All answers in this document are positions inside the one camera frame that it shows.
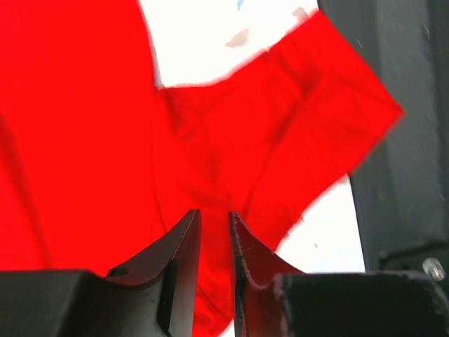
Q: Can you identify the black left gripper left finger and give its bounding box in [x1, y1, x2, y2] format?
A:
[1, 210, 201, 336]

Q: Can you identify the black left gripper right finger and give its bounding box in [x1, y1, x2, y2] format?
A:
[229, 212, 448, 336]

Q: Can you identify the red t shirt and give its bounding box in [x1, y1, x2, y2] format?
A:
[1, 1, 403, 336]

